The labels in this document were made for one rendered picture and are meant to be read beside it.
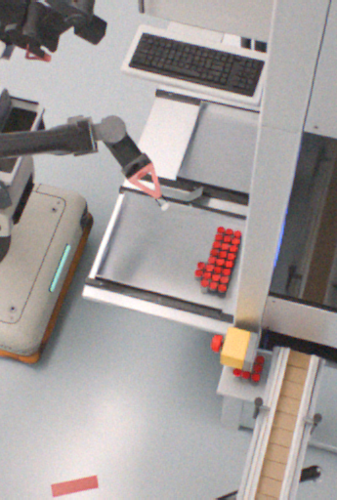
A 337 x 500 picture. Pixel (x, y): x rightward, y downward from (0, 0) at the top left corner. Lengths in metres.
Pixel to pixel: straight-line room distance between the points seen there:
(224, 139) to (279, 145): 1.07
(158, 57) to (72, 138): 0.85
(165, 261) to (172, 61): 0.72
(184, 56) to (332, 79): 1.48
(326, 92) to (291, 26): 0.12
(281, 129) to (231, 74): 1.33
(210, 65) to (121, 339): 1.06
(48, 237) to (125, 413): 0.68
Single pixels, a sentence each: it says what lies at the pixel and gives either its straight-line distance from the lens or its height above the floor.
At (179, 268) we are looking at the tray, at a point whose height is 0.88.
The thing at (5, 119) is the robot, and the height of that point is 1.04.
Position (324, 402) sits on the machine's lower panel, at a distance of 2.27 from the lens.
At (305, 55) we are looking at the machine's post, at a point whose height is 1.97.
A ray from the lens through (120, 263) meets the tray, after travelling 2.06.
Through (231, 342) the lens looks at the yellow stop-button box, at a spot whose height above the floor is 1.03.
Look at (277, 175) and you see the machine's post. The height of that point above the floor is 1.68.
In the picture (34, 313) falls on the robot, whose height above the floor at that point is 0.27.
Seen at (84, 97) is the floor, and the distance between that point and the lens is 3.48.
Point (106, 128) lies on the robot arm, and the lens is 1.67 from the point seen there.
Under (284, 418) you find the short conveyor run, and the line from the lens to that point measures 1.88.
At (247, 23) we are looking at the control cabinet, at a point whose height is 0.87.
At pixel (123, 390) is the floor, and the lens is 2.86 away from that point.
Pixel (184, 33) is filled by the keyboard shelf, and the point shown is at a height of 0.80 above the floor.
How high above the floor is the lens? 2.74
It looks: 64 degrees down
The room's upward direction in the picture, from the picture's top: 4 degrees counter-clockwise
